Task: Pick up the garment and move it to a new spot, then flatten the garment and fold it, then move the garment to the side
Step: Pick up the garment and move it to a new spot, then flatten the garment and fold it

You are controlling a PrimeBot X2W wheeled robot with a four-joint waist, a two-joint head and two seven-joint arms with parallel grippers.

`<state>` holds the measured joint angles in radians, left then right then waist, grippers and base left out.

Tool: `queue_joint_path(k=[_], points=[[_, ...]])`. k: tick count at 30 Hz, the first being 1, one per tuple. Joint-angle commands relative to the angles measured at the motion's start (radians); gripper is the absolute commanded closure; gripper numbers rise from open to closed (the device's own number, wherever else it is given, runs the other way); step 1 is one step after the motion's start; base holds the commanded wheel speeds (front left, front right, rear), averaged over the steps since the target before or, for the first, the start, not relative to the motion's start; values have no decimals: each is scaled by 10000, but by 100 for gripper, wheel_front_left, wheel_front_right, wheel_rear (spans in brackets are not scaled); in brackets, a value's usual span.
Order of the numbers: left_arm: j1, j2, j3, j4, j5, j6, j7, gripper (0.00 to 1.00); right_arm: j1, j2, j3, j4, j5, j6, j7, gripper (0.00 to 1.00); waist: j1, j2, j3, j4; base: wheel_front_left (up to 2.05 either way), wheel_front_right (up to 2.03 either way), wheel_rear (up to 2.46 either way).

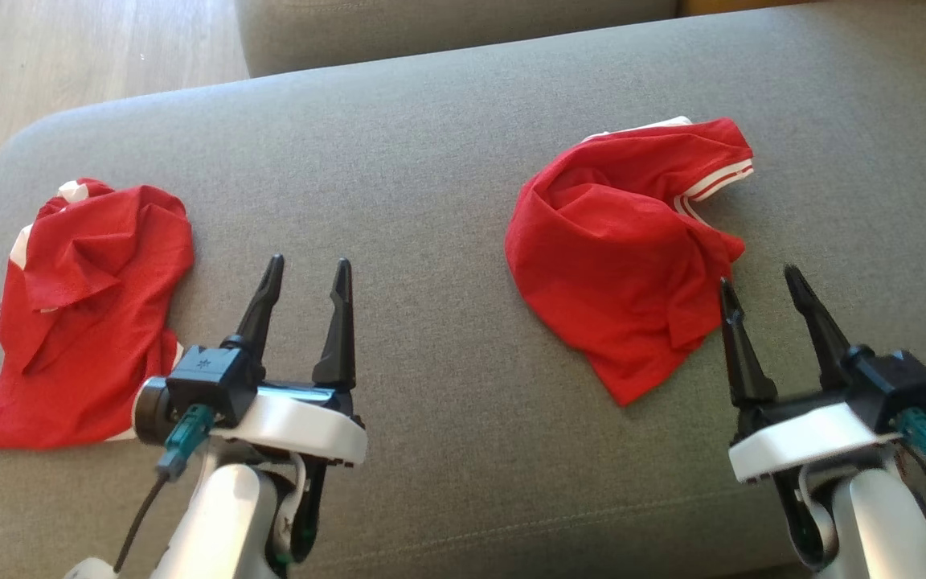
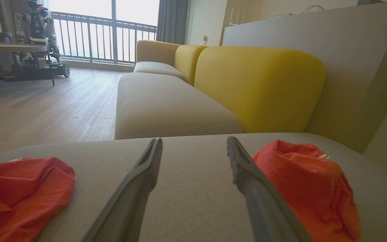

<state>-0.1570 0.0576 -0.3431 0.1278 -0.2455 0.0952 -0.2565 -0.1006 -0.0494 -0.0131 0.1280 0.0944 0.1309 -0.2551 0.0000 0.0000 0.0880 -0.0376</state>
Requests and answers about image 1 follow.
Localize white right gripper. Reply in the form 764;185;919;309
719;264;906;483

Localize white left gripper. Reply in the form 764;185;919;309
210;254;368;467

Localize red shorts with white stripes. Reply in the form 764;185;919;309
505;117;755;407

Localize red Bulls 23 shorts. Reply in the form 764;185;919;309
0;179;195;450

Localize large grey sofa seat cushion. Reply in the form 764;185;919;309
0;0;926;579

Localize medium grey sofa seat cushion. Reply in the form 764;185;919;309
234;0;679;79

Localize yellow sofa back cushion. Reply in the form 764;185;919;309
678;0;817;17

